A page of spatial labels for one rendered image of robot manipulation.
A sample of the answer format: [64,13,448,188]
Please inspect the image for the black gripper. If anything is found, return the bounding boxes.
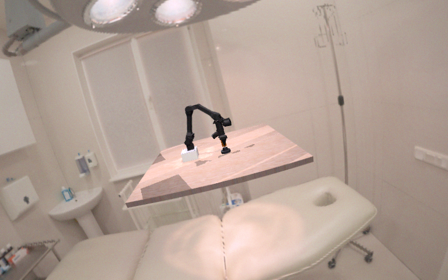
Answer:
[216,127,227,146]

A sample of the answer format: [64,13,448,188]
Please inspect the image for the dark grey round pedestal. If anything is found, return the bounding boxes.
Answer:
[221,147,230,154]

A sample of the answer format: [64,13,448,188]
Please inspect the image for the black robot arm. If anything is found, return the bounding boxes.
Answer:
[184,104,232,151]

